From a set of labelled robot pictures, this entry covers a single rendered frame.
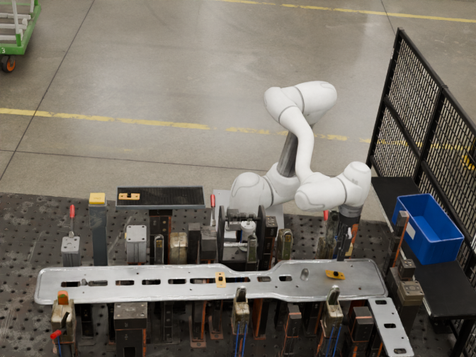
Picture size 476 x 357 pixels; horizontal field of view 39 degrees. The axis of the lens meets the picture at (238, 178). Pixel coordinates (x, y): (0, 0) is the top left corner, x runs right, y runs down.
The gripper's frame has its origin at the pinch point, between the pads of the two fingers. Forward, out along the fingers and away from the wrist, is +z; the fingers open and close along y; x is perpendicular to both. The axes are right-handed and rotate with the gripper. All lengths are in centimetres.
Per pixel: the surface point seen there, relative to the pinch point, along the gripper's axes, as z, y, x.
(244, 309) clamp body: 9.6, 20.1, -40.1
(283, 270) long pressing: 14.2, -4.1, -20.3
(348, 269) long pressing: 14.2, -4.0, 6.9
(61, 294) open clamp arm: 3, 15, -106
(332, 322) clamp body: 12.9, 25.0, -6.8
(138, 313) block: 11, 19, -79
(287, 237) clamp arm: 5.4, -14.6, -18.0
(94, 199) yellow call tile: -2, -32, -96
